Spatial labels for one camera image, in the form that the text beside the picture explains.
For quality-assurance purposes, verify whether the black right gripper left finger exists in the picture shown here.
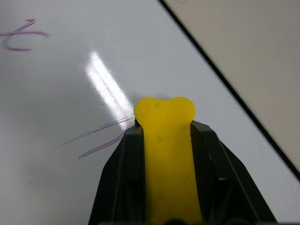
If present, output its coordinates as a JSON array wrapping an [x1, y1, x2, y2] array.
[[88, 124, 149, 223]]

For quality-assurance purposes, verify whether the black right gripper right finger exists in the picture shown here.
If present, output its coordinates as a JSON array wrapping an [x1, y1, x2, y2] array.
[[190, 121, 279, 223]]

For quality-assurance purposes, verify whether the yellow bone-shaped eraser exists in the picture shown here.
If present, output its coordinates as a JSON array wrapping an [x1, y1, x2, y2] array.
[[134, 96, 203, 223]]

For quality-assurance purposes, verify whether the white whiteboard with black frame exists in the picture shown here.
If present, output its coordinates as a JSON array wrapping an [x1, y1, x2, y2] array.
[[0, 0, 300, 225]]

